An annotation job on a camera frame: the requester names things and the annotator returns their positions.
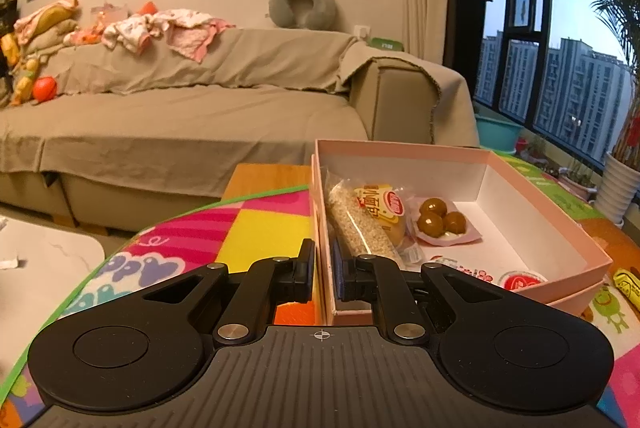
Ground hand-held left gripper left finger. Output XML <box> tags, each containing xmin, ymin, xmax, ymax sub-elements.
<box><xmin>142</xmin><ymin>238</ymin><xmax>317</xmax><ymax>344</ymax></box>

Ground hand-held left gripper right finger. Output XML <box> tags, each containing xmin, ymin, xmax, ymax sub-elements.
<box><xmin>331</xmin><ymin>241</ymin><xmax>506</xmax><ymax>344</ymax></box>

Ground puffed rice bar packet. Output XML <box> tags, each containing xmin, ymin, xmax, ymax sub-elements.
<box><xmin>325</xmin><ymin>181</ymin><xmax>401</xmax><ymax>265</ymax></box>

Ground yellow bread packet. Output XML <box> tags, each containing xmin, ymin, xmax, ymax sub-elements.
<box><xmin>354</xmin><ymin>185</ymin><xmax>422</xmax><ymax>265</ymax></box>

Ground brown egg snack packet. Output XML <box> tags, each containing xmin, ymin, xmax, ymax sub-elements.
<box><xmin>407</xmin><ymin>195</ymin><xmax>483</xmax><ymax>246</ymax></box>

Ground red white snack packet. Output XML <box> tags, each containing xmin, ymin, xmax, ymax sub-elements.
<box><xmin>429</xmin><ymin>255</ymin><xmax>497</xmax><ymax>283</ymax></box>

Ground red lid jelly cup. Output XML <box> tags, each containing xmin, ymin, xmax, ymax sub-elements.
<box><xmin>499</xmin><ymin>269</ymin><xmax>549</xmax><ymax>292</ymax></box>

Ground pink cardboard box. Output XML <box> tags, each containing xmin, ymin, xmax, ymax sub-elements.
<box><xmin>310</xmin><ymin>138</ymin><xmax>615</xmax><ymax>326</ymax></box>

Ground yellow green snack packet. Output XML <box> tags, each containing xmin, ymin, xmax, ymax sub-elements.
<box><xmin>614</xmin><ymin>268</ymin><xmax>640</xmax><ymax>304</ymax></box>

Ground colourful cartoon play mat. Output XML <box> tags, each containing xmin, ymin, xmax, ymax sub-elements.
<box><xmin>0</xmin><ymin>151</ymin><xmax>640</xmax><ymax>428</ymax></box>

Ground covered beige sofa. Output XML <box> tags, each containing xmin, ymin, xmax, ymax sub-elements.
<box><xmin>0</xmin><ymin>27</ymin><xmax>481</xmax><ymax>176</ymax></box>

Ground teal plastic basin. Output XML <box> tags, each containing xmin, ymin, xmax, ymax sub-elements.
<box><xmin>474</xmin><ymin>113</ymin><xmax>524</xmax><ymax>151</ymax></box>

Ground small white planter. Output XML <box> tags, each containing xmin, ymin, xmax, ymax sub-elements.
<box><xmin>557</xmin><ymin>158</ymin><xmax>598</xmax><ymax>201</ymax></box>

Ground grey neck pillow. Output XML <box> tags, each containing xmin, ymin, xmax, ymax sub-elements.
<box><xmin>268</xmin><ymin>0</ymin><xmax>338</xmax><ymax>30</ymax></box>

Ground pink floral baby clothes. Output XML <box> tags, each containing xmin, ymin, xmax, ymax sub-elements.
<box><xmin>102</xmin><ymin>8</ymin><xmax>236</xmax><ymax>63</ymax></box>

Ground white ribbed plant pot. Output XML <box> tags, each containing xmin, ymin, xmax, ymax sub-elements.
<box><xmin>592</xmin><ymin>151</ymin><xmax>640</xmax><ymax>225</ymax></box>

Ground grey apartment buildings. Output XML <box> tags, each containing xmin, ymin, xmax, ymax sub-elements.
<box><xmin>475</xmin><ymin>33</ymin><xmax>633</xmax><ymax>164</ymax></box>

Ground black framed window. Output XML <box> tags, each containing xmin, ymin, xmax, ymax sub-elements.
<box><xmin>450</xmin><ymin>0</ymin><xmax>640</xmax><ymax>174</ymax></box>

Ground orange toy ball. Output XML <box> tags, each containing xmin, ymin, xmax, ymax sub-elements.
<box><xmin>32</xmin><ymin>77</ymin><xmax>58</xmax><ymax>102</ymax></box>

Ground clear plastic box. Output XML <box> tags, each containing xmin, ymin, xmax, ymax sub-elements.
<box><xmin>90</xmin><ymin>3</ymin><xmax>131</xmax><ymax>26</ymax></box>

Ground yellow plush toy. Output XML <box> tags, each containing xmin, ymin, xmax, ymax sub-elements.
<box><xmin>0</xmin><ymin>33</ymin><xmax>41</xmax><ymax>106</ymax></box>

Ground palm plant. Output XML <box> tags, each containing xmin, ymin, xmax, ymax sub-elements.
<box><xmin>577</xmin><ymin>0</ymin><xmax>640</xmax><ymax>159</ymax></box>

